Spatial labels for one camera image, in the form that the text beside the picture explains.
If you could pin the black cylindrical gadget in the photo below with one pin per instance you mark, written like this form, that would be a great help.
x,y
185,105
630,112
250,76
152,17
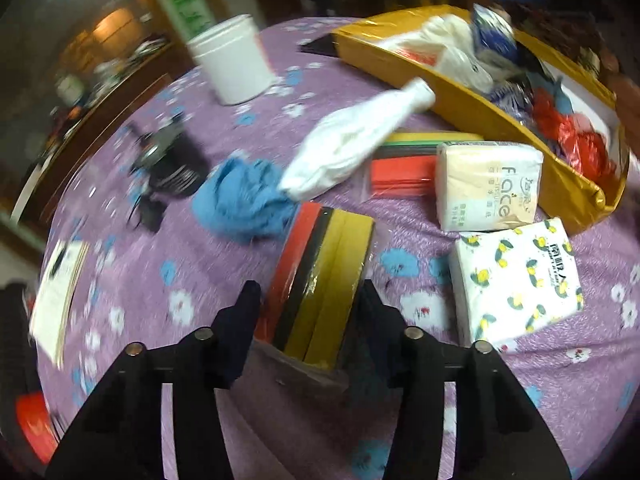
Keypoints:
x,y
170,170

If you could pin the white plastic jar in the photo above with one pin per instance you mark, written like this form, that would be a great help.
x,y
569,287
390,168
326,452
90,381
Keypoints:
x,y
232,65

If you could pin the black power adapter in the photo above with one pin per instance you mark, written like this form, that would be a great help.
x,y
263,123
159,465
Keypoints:
x,y
150,215

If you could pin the red black yellow sponge pack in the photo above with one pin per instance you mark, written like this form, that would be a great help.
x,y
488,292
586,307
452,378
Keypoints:
x,y
320,280

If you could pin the red gift bag gold print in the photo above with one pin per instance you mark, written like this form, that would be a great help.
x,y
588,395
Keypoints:
x,y
35,425

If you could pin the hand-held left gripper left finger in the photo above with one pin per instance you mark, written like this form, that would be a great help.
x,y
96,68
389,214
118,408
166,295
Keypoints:
x,y
240,330

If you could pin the blue sock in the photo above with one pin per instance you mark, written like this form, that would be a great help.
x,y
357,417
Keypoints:
x,y
240,200

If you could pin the blue white tissue packet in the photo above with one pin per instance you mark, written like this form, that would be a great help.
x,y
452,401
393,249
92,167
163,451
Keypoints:
x,y
492,35

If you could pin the wooden cabinet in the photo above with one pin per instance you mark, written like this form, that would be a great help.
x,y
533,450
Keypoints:
x,y
90,125

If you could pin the yellow box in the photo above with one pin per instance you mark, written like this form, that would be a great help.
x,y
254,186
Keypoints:
x,y
450,95

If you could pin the lemon print tissue pack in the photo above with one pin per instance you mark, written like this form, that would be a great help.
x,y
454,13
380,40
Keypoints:
x,y
515,285

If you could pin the white paper notebook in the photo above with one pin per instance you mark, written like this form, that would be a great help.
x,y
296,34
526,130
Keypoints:
x,y
55,300

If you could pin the red plastic bag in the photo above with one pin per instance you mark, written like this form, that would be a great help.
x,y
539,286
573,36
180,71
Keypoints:
x,y
575,140

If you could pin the beige tissue pack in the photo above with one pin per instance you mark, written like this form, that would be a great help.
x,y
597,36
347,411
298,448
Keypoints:
x,y
480,185

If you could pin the bamboo print panel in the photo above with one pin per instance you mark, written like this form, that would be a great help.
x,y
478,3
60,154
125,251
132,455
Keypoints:
x,y
180,0

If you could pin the yellow green red sponge pack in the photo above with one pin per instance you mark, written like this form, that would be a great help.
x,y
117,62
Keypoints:
x,y
400,170

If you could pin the white sock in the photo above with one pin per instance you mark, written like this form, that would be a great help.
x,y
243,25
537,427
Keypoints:
x,y
345,145

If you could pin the white plastic bag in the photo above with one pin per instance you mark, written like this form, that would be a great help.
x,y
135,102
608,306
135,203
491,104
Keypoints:
x,y
450,45

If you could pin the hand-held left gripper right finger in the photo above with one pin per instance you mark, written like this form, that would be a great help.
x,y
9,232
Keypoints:
x,y
380,330

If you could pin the clutter on cabinet shelf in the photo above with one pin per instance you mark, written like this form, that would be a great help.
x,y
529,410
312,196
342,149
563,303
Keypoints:
x,y
110,70

